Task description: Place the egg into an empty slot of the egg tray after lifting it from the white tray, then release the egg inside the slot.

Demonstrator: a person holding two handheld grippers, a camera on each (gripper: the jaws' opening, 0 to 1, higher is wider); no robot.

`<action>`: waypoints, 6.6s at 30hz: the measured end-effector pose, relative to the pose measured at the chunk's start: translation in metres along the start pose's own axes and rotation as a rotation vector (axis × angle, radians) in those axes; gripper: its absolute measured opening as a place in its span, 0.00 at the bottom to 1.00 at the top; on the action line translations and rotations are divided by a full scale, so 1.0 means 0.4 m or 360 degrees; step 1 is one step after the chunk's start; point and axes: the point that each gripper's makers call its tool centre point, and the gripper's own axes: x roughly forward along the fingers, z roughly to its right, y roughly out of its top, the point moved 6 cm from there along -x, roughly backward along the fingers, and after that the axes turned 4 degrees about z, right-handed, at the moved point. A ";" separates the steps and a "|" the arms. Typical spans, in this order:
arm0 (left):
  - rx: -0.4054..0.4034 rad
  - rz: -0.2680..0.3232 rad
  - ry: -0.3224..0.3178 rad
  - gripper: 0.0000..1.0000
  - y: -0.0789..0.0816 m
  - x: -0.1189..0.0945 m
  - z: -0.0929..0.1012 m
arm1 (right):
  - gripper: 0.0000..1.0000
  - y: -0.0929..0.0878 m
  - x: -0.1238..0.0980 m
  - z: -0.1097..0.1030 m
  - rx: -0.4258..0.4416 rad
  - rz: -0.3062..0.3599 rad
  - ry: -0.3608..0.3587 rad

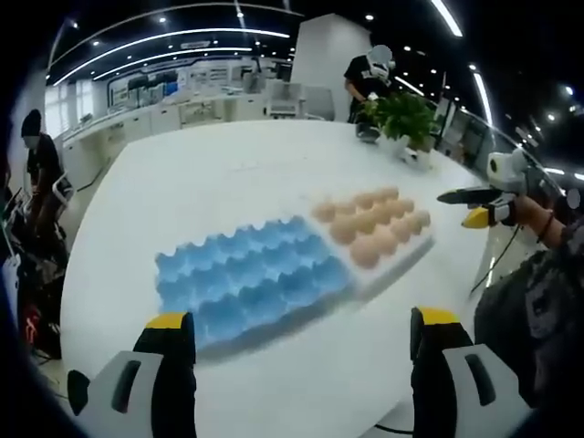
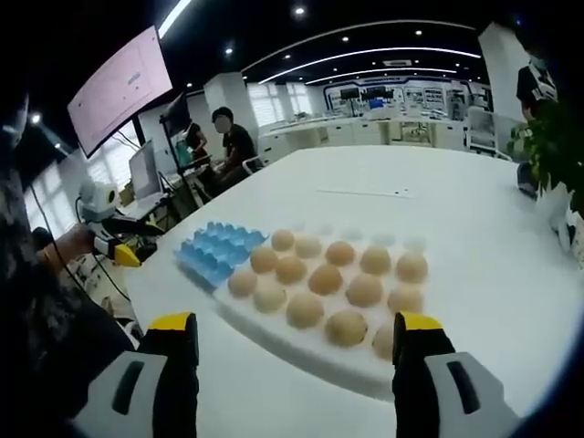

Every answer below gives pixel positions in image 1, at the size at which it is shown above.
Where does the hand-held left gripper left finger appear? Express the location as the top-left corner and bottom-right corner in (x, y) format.
(67, 311), (198, 438)

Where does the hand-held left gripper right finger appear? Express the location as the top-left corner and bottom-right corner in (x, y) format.
(409, 306), (537, 438)

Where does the group of brown eggs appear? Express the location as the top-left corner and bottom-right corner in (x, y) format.
(311, 185), (433, 270)

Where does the blue egg tray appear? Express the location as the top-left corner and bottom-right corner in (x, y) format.
(154, 217), (360, 361)

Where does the white flat tray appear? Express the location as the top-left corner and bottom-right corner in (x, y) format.
(273, 194), (438, 308)

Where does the person's right hand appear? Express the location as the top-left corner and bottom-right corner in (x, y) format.
(513, 193), (550, 235)

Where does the green potted plant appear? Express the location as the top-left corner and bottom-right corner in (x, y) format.
(359, 89), (443, 159)

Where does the person's dark patterned clothing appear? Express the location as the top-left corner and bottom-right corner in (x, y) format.
(473, 236), (584, 412)

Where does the black and red bag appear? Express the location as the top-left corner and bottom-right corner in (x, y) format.
(16, 294), (64, 361)

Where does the grey office chair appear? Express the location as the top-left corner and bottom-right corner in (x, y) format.
(304, 85), (338, 122)

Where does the white table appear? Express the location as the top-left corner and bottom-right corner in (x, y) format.
(58, 119), (519, 438)

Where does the white armrest chair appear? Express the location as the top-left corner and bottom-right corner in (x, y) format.
(48, 174), (77, 212)

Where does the white counter row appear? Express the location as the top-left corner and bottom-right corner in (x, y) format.
(61, 98), (266, 159)

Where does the black cable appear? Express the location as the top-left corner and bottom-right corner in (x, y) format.
(468, 225), (524, 294)
(372, 422), (416, 435)

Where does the dark wrist bracelet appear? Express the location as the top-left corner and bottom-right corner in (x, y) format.
(537, 211), (557, 244)

